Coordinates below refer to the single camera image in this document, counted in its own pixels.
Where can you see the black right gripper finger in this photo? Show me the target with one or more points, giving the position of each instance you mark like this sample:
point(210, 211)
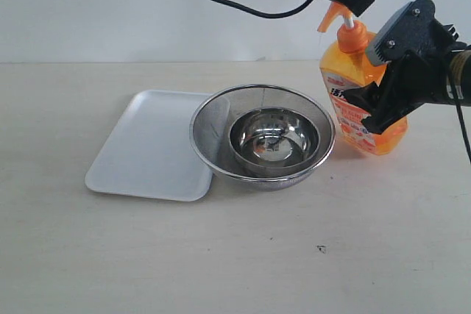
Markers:
point(367, 97)

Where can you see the small stainless steel bowl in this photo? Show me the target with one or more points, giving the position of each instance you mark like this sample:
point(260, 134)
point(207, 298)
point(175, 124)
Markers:
point(274, 137)

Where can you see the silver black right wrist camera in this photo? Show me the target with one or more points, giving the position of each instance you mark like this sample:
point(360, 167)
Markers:
point(409, 28)

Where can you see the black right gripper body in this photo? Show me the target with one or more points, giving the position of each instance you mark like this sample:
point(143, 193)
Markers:
point(435, 76)

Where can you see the steel mesh colander basket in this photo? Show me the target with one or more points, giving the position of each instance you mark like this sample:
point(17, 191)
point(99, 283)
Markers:
point(211, 122)

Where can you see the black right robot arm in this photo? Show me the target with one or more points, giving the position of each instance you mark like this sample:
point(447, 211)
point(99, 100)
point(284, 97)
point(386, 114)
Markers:
point(426, 66)

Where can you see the orange dish soap pump bottle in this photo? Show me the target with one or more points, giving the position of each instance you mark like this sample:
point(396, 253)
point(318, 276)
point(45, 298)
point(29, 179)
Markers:
point(345, 66)

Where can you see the white rectangular tray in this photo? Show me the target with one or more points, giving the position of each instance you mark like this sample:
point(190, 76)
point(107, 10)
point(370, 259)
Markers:
point(148, 154)

